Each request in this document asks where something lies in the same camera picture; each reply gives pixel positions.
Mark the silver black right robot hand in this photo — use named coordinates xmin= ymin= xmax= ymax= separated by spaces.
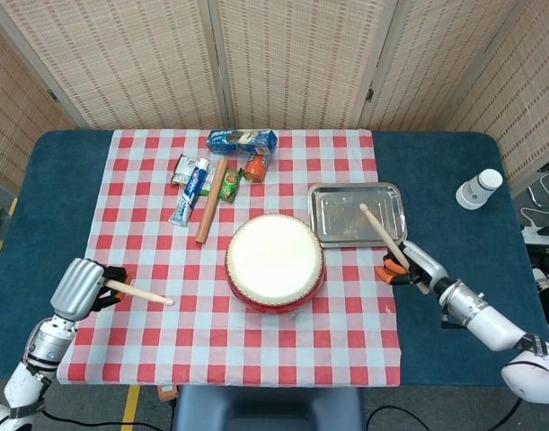
xmin=375 ymin=240 xmax=450 ymax=293

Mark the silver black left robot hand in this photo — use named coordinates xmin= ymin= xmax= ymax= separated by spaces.
xmin=49 ymin=258 xmax=128 ymax=322

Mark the light wooden drumstick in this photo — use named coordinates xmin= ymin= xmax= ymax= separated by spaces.
xmin=105 ymin=278 xmax=175 ymax=307
xmin=359 ymin=203 xmax=430 ymax=295

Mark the red drum with white skin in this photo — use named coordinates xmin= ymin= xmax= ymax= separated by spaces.
xmin=224 ymin=213 xmax=325 ymax=315

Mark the white plastic bottle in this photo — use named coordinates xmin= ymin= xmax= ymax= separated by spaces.
xmin=455 ymin=168 xmax=504 ymax=211

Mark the stainless steel tray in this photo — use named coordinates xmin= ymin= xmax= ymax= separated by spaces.
xmin=306 ymin=181 xmax=409 ymax=249

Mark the white power strip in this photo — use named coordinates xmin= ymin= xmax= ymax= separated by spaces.
xmin=523 ymin=224 xmax=549 ymax=246

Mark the white black shoe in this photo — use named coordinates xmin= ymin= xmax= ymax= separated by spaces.
xmin=532 ymin=268 xmax=549 ymax=311

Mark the white blue toothpaste tube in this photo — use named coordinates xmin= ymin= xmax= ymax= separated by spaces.
xmin=168 ymin=157 xmax=212 ymax=229

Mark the red white checkered tablecloth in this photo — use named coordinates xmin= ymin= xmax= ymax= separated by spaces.
xmin=58 ymin=128 xmax=402 ymax=388

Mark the silver brown foil packet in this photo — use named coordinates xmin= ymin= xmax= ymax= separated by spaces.
xmin=170 ymin=154 xmax=199 ymax=186

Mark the wooden rolling pin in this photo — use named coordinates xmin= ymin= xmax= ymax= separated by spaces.
xmin=194 ymin=157 xmax=228 ymax=245

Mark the green snack packet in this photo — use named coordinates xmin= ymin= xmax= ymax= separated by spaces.
xmin=199 ymin=167 xmax=243 ymax=203

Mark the orange snack packet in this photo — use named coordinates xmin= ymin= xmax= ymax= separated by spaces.
xmin=243 ymin=152 xmax=271 ymax=184

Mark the dark blue chair seat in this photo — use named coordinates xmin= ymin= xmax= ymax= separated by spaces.
xmin=173 ymin=384 xmax=366 ymax=431

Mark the blue cookie package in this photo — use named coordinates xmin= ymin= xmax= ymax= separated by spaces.
xmin=205 ymin=128 xmax=279 ymax=156

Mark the woven bamboo folding screen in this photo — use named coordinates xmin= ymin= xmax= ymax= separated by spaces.
xmin=0 ymin=0 xmax=549 ymax=194

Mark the chrome metal tube frame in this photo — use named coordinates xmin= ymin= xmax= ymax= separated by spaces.
xmin=527 ymin=170 xmax=549 ymax=208

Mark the black cable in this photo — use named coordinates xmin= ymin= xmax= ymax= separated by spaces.
xmin=366 ymin=405 xmax=430 ymax=431
xmin=42 ymin=401 xmax=84 ymax=427

